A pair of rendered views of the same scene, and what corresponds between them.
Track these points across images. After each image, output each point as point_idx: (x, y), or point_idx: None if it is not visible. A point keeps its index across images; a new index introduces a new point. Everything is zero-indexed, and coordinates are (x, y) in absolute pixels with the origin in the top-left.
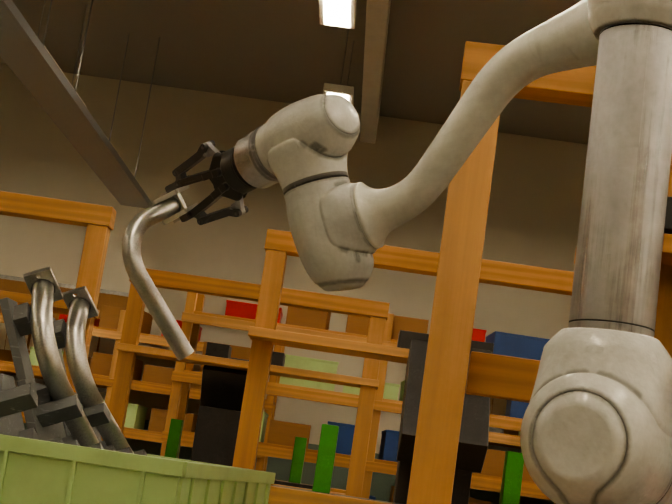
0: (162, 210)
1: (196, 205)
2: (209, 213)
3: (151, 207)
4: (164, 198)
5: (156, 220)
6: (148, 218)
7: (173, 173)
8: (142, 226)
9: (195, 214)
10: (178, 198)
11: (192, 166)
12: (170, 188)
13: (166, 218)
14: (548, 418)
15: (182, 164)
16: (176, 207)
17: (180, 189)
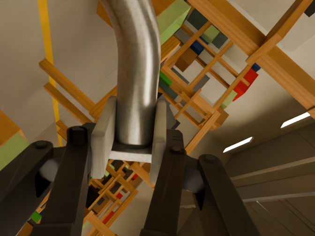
0: (136, 97)
1: (86, 161)
2: (47, 188)
3: (155, 78)
4: (158, 115)
5: (122, 68)
6: (136, 44)
7: (211, 155)
8: (125, 11)
9: (68, 147)
10: (141, 152)
11: (208, 220)
12: (173, 137)
13: (116, 103)
14: None
15: (233, 190)
16: (125, 136)
17: (158, 152)
